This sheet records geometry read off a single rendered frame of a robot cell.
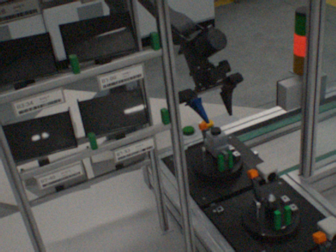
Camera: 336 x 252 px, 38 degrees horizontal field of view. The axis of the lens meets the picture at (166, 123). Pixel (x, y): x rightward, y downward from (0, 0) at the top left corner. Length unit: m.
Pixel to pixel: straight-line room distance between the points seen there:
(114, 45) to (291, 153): 0.79
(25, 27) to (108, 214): 2.96
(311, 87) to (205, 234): 0.43
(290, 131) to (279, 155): 0.14
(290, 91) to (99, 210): 0.66
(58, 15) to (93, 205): 2.92
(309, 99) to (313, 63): 0.10
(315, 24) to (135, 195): 0.73
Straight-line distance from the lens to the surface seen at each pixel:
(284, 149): 1.54
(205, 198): 1.29
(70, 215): 1.49
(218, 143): 1.31
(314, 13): 1.13
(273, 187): 1.32
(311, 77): 1.20
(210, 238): 1.20
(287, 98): 1.22
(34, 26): 4.24
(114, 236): 1.39
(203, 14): 4.75
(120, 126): 0.97
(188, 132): 1.54
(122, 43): 0.90
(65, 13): 4.26
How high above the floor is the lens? 1.83
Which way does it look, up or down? 33 degrees down
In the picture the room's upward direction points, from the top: 8 degrees counter-clockwise
